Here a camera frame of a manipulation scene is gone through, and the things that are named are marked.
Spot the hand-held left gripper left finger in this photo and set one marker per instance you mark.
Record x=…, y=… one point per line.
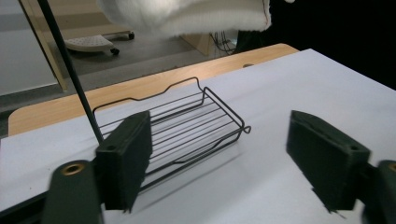
x=124, y=161

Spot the black curtain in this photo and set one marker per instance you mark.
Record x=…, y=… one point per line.
x=336, y=31

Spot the white wheeled footrest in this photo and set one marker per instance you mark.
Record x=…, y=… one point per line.
x=90, y=43

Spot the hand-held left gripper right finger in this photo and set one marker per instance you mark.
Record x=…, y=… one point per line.
x=327, y=165

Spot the cream towel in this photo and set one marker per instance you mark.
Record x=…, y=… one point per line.
x=186, y=15

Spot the white cabinet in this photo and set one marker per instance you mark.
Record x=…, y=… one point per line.
x=21, y=62

